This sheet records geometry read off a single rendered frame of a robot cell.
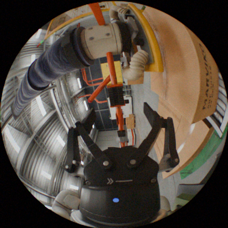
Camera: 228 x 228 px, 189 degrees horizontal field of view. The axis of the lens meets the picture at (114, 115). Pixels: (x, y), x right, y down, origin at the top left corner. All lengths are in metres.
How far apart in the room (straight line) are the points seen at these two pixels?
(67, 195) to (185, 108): 0.75
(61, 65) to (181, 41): 0.42
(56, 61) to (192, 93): 0.45
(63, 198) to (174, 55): 0.89
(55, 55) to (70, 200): 0.71
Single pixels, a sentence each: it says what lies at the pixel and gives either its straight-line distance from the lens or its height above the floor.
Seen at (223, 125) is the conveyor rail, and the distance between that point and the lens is 0.60.
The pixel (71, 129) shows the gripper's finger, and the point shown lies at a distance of 0.16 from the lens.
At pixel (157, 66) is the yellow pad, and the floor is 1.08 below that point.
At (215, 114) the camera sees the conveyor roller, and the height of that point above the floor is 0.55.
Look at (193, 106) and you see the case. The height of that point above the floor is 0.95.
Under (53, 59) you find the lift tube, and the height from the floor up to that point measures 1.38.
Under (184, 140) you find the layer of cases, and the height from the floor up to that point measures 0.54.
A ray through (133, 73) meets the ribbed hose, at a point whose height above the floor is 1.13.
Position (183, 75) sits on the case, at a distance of 0.30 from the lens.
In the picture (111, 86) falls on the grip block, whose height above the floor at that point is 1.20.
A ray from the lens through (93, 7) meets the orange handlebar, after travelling 0.23.
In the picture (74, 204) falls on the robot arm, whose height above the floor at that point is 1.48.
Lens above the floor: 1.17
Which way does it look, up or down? 6 degrees up
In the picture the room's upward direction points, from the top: 97 degrees counter-clockwise
